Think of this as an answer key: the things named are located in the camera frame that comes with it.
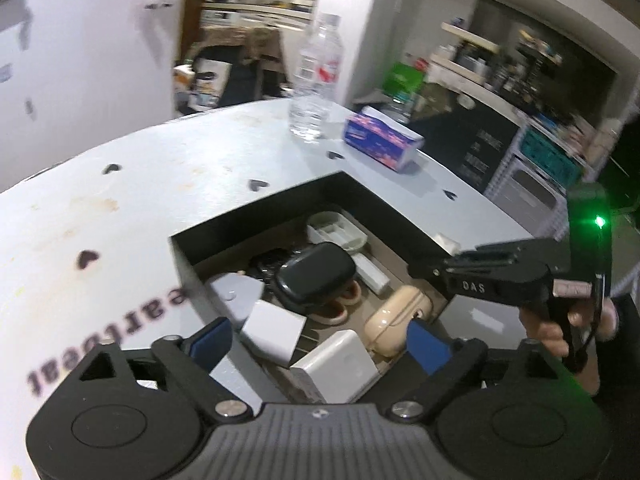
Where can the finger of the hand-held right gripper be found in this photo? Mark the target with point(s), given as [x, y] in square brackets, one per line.
[430, 271]
[480, 255]

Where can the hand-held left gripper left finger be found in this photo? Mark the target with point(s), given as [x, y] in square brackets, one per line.
[212, 346]

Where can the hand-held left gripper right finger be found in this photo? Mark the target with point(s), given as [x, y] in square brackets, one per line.
[427, 355]

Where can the beige earbud case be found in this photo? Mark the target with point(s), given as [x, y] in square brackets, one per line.
[395, 315]

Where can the white oval device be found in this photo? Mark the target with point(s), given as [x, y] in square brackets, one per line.
[235, 294]

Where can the white rectangular block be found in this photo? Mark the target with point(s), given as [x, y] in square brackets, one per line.
[372, 271]

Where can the white cube charger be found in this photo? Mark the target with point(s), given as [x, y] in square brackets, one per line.
[272, 332]

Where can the black cardboard box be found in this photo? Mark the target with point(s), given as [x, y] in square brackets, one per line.
[380, 200]

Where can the orange white scissors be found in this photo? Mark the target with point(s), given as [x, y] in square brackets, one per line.
[342, 310]

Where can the black round ribbed object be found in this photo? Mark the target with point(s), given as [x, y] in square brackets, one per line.
[265, 260]

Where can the grey plastic holder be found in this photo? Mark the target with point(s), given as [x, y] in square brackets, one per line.
[332, 230]

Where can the black oval case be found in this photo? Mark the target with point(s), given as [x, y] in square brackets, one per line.
[317, 274]

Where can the person's right hand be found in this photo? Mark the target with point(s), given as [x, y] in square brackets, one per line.
[539, 330]

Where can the white shelf rack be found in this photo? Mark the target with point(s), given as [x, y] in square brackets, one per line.
[525, 195]

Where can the black chalkboard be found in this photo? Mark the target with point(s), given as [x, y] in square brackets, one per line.
[475, 145]

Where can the purple tissue pack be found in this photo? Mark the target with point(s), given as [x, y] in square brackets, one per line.
[382, 137]

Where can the green bag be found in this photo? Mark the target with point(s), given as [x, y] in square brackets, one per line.
[402, 80]

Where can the clear water bottle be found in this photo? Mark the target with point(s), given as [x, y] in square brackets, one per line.
[317, 80]

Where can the cartoon tote bag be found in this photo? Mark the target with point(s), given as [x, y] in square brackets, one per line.
[210, 82]

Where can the brown cloth on chair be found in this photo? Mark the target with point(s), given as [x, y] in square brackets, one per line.
[240, 40]

